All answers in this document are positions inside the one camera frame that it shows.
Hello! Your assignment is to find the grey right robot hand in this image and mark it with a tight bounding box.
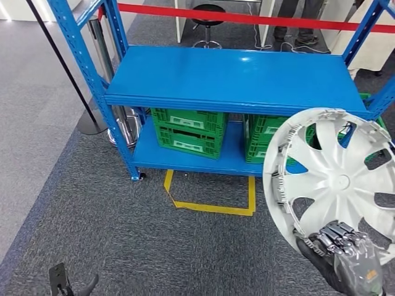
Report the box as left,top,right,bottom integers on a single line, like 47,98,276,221
295,220,387,296

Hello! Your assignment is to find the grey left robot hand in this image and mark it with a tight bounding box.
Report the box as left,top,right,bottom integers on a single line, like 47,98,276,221
73,273,100,296

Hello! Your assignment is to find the silver wheel hubcap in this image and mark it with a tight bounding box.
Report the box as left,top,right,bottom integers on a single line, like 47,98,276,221
262,107,395,267

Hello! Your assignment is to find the blue metal shelf rack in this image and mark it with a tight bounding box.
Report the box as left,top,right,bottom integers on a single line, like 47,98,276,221
46,0,395,182

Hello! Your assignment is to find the yellow floor tape square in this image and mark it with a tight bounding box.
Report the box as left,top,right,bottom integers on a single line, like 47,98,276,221
163,169,257,217

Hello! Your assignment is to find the person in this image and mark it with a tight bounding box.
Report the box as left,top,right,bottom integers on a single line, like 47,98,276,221
273,0,328,48
332,0,395,78

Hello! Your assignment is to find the white cabinet panel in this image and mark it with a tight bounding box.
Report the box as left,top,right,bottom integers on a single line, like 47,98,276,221
319,0,356,52

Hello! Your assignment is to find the red barrier belt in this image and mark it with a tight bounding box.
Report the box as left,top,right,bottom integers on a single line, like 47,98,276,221
97,3,395,35

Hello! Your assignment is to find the white desk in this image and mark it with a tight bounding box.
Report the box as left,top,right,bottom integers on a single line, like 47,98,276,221
174,0,277,48

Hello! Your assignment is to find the black round stool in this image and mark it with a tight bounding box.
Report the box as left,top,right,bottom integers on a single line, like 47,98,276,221
191,4,227,50

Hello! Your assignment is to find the thin black stanchion post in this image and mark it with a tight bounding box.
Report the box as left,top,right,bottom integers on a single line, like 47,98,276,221
25,0,108,136

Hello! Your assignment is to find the white floor cable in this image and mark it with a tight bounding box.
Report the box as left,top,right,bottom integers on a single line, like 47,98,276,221
253,22,332,55

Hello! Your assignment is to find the chrome stanchion post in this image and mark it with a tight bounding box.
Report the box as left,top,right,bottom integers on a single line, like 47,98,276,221
87,16,143,149

